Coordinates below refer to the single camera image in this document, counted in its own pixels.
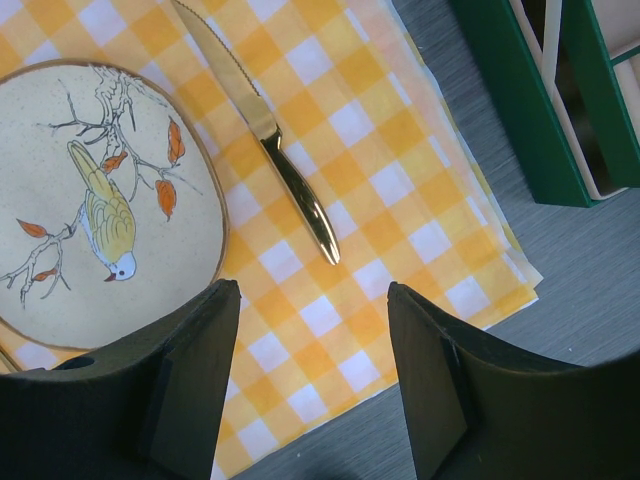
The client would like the orange checkered cloth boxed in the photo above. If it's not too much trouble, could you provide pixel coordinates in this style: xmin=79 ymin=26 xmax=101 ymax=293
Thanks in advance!
xmin=1 ymin=1 xmax=540 ymax=479

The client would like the green jewelry box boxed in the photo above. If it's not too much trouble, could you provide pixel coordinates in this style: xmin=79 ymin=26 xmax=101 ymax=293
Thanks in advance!
xmin=451 ymin=0 xmax=639 ymax=207

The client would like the gold table knife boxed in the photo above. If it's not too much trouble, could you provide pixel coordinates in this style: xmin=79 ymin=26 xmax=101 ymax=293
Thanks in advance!
xmin=173 ymin=1 xmax=341 ymax=265

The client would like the floral ceramic plate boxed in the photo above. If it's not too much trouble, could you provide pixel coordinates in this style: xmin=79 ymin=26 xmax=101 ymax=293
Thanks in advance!
xmin=1 ymin=60 xmax=228 ymax=350

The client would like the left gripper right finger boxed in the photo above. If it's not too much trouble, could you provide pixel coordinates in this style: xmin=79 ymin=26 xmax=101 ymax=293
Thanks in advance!
xmin=388 ymin=283 xmax=639 ymax=479

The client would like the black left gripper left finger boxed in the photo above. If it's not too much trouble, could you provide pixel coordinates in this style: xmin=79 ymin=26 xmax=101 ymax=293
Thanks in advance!
xmin=1 ymin=280 xmax=241 ymax=479

